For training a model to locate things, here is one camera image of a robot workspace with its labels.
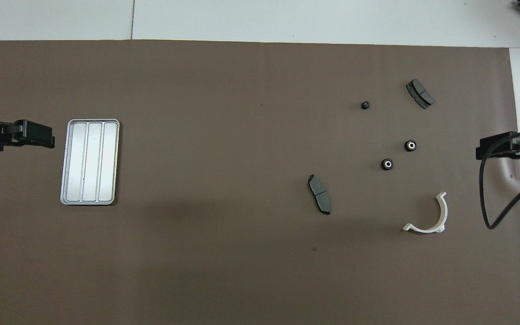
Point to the brown table mat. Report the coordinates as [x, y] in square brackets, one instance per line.
[197, 90]

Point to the small black bearing gear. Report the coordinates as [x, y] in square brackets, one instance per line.
[365, 105]

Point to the dark grey brake pad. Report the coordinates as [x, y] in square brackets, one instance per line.
[420, 94]
[319, 194]

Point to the white curved plastic bracket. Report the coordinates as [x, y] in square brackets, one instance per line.
[443, 214]

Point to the silver metal tray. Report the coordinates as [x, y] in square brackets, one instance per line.
[89, 162]

